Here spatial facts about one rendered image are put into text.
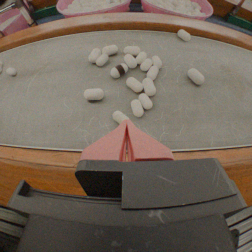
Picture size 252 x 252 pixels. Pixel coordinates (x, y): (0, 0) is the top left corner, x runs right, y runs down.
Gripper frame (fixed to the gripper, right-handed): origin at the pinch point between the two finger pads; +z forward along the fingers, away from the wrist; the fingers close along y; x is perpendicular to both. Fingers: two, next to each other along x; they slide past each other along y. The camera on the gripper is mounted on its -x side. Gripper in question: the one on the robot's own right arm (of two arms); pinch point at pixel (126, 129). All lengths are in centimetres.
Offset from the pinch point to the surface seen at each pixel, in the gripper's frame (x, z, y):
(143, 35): -10.5, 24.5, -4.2
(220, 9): -31, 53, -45
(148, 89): -0.8, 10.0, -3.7
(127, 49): -7.0, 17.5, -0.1
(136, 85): -1.4, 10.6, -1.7
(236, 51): -10.4, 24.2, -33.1
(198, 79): -2.7, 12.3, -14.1
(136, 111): 2.0, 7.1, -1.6
